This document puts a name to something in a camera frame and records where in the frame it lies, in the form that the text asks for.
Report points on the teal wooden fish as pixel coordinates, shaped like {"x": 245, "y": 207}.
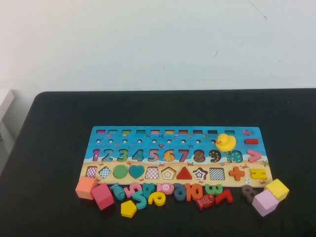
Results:
{"x": 118, "y": 192}

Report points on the pink wooden cube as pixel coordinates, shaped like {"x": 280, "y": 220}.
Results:
{"x": 102, "y": 197}

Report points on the yellow pentagon piece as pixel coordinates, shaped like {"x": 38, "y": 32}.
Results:
{"x": 128, "y": 209}

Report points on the orange plus sign piece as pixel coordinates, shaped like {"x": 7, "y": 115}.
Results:
{"x": 236, "y": 173}

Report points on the yellow rubber duck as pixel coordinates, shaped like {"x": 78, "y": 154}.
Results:
{"x": 225, "y": 143}

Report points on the green number three piece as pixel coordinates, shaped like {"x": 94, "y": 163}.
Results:
{"x": 209, "y": 189}

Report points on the yellow equals sign piece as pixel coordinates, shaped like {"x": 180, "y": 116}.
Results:
{"x": 258, "y": 174}

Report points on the pink number one piece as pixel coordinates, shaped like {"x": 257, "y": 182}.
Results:
{"x": 96, "y": 155}

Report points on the yellow number six piece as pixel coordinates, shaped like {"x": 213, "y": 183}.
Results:
{"x": 151, "y": 200}

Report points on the orange number ten piece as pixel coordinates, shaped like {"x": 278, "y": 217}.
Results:
{"x": 198, "y": 192}

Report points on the red triangle piece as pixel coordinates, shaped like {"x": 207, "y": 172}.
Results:
{"x": 184, "y": 174}

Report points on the orange wooden cube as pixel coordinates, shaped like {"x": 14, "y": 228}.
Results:
{"x": 85, "y": 188}

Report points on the red number seven piece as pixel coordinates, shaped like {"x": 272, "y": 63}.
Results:
{"x": 225, "y": 193}

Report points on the pink number five piece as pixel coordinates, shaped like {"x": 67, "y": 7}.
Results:
{"x": 134, "y": 186}

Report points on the lilac wooden cube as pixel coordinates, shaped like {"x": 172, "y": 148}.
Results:
{"x": 264, "y": 203}

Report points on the colourful wooden puzzle board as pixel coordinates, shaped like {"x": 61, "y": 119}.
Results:
{"x": 133, "y": 145}

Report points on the teal number four piece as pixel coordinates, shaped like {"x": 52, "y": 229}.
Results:
{"x": 151, "y": 191}

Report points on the pink wooden fish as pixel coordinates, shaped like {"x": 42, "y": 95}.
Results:
{"x": 161, "y": 188}

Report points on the pink greater-than sign piece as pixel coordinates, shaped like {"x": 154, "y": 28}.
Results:
{"x": 256, "y": 155}

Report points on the yellow wooden cube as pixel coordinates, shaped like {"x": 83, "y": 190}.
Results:
{"x": 276, "y": 187}

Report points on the brown number eight piece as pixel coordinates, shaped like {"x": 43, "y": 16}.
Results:
{"x": 249, "y": 194}

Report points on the red minus sign piece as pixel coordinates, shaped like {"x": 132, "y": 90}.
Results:
{"x": 251, "y": 141}

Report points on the red wooden fish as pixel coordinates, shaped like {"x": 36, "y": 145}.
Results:
{"x": 205, "y": 202}

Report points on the teal heart piece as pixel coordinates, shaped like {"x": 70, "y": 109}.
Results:
{"x": 136, "y": 171}

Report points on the green circle piece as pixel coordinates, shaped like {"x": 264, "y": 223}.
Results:
{"x": 120, "y": 171}

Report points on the white box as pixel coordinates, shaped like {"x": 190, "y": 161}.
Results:
{"x": 5, "y": 101}

